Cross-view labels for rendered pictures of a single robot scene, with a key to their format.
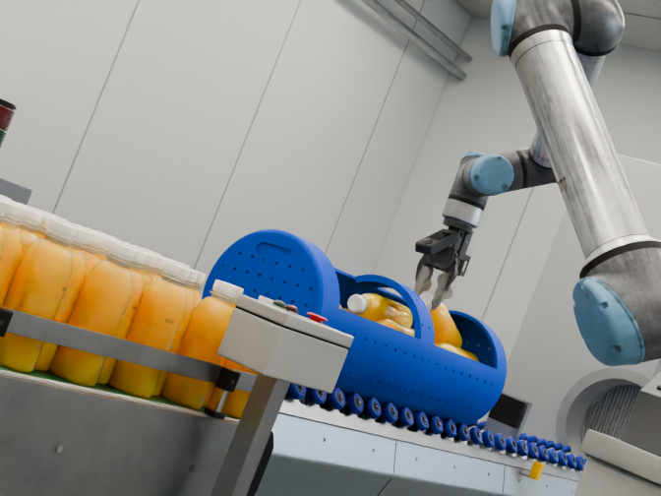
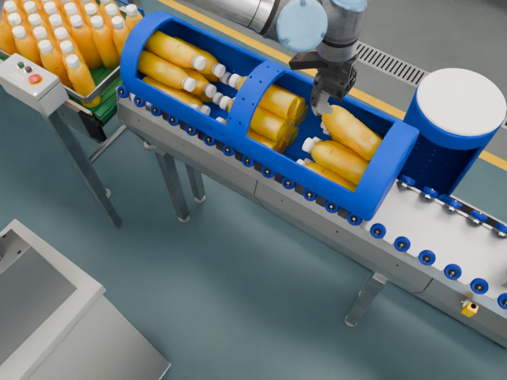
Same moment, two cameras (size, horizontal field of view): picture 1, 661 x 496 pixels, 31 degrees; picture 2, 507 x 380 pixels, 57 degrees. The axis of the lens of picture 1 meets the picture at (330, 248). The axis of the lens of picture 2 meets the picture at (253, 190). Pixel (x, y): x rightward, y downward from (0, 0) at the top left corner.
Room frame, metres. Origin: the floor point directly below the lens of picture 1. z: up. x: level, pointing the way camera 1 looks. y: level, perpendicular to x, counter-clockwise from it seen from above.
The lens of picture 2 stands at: (2.64, -1.06, 2.18)
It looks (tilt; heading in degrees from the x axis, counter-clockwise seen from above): 60 degrees down; 90
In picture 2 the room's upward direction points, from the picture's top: 2 degrees counter-clockwise
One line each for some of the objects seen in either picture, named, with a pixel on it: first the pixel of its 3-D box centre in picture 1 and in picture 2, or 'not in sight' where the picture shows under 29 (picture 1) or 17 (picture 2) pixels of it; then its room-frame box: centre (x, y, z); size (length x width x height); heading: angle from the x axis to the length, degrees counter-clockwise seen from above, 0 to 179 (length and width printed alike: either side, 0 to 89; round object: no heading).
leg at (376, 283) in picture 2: not in sight; (364, 301); (3.07, -0.52, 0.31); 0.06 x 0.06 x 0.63; 55
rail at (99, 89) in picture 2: not in sight; (126, 64); (2.18, 0.17, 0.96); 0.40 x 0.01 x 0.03; 55
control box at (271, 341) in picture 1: (287, 343); (31, 84); (1.91, 0.01, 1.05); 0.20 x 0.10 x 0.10; 145
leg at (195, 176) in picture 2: not in sight; (192, 167); (2.34, 0.15, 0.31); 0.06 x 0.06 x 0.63; 55
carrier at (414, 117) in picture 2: not in sight; (419, 173); (3.30, -0.09, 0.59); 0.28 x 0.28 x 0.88
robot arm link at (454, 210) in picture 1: (460, 214); (337, 41); (2.83, -0.26, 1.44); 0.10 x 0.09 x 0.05; 55
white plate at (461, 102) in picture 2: not in sight; (460, 100); (3.30, -0.09, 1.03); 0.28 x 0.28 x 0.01
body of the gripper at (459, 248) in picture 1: (450, 248); (335, 71); (2.84, -0.27, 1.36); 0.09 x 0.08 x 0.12; 145
